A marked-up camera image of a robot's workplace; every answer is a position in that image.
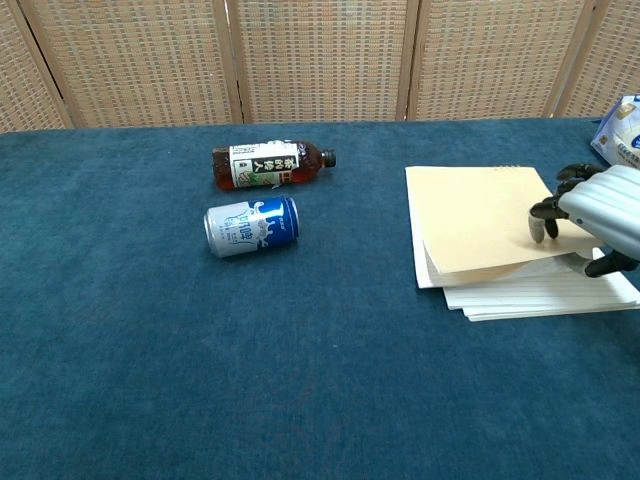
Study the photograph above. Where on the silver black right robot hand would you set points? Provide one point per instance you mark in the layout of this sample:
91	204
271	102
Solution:
602	205

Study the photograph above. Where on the yellow spiral notepad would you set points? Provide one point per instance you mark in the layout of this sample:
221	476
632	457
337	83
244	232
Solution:
480	230

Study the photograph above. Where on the white blue tissue pack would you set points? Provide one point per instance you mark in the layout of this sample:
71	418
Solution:
622	137

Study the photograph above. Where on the woven bamboo folding screen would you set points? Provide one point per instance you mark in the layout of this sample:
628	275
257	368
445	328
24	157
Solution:
320	60

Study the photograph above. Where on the brown tea bottle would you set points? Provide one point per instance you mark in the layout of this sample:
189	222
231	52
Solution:
270	165

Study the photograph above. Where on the blue white drink can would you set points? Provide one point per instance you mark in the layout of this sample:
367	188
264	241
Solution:
250	226

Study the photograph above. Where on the teal tablecloth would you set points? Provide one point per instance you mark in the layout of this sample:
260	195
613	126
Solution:
250	350

